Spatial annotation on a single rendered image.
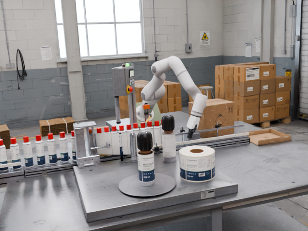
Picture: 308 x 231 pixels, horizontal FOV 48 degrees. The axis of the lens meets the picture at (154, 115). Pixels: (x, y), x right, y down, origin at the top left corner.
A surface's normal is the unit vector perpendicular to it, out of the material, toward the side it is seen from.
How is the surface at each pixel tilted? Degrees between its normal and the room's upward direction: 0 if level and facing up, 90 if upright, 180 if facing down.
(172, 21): 90
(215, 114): 90
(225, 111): 90
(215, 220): 90
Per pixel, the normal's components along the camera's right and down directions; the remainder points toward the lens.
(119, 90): -0.29, 0.21
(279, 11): -0.91, 0.13
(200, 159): 0.05, 0.21
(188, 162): -0.51, 0.20
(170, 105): 0.37, 0.18
